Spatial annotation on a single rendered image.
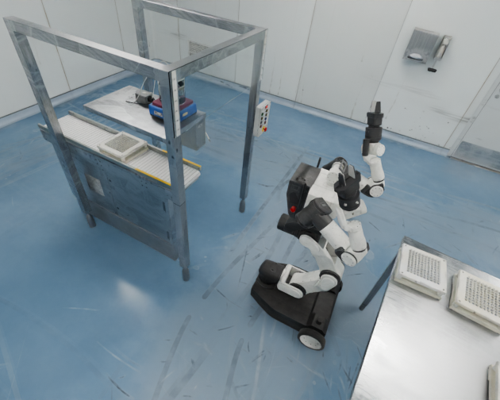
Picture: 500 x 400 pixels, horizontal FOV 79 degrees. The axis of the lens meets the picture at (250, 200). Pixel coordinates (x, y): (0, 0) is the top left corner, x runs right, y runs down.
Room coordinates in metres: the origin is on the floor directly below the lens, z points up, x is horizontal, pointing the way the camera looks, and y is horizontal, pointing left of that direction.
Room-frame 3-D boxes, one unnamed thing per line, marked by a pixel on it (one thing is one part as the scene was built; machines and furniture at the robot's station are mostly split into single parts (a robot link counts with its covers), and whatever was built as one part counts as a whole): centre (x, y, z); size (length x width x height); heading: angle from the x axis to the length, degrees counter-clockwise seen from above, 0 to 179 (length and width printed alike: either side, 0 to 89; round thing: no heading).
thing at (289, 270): (1.30, -0.42, 0.28); 0.21 x 0.20 x 0.13; 69
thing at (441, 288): (1.07, -1.02, 0.95); 0.25 x 0.24 x 0.02; 159
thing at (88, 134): (1.82, 1.05, 0.92); 1.35 x 0.25 x 0.05; 67
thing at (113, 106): (1.66, 0.70, 1.36); 0.62 x 0.38 x 0.04; 67
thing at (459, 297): (0.92, -1.28, 0.95); 0.25 x 0.24 x 0.02; 152
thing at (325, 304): (1.29, -0.45, 0.19); 0.64 x 0.52 x 0.33; 69
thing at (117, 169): (1.82, 1.05, 0.88); 1.30 x 0.29 x 0.10; 67
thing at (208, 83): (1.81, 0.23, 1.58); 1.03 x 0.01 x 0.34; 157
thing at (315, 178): (1.32, -0.37, 1.15); 0.34 x 0.30 x 0.36; 159
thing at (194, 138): (1.70, 0.47, 1.25); 0.22 x 0.11 x 0.20; 67
